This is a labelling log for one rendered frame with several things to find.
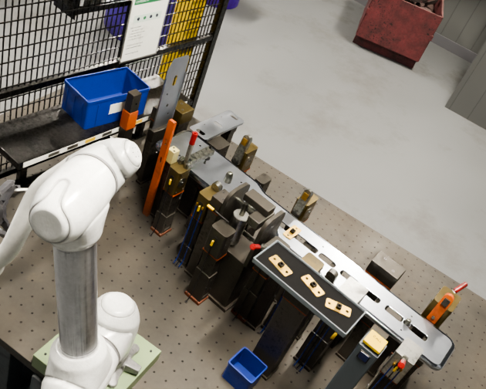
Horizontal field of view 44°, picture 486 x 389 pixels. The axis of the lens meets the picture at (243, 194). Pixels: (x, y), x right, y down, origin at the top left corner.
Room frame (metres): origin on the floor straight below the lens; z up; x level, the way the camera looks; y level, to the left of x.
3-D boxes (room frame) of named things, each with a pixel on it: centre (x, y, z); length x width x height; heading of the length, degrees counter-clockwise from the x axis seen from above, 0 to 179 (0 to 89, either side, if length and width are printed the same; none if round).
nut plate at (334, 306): (1.32, -0.41, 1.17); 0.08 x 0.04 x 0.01; 87
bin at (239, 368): (1.28, -0.24, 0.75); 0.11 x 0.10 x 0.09; 66
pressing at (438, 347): (1.77, -0.25, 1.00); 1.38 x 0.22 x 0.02; 66
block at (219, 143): (2.17, 0.18, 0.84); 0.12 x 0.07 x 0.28; 156
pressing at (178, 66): (2.08, 0.43, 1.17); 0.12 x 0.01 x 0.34; 156
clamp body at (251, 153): (2.13, 0.05, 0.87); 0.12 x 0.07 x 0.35; 156
